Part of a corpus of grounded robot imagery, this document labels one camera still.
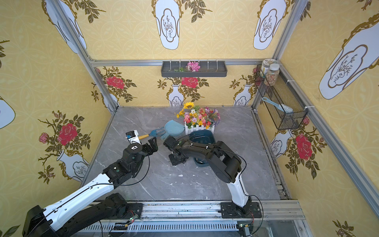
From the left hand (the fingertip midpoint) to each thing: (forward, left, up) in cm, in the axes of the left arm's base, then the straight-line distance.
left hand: (144, 139), depth 79 cm
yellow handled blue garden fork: (+19, -2, -20) cm, 28 cm away
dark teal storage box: (+12, -36, -17) cm, 41 cm away
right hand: (-1, -18, -20) cm, 27 cm away
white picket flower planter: (+16, -30, -3) cm, 34 cm away
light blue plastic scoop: (+22, -13, -20) cm, 32 cm away
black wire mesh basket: (+25, -82, +9) cm, 86 cm away
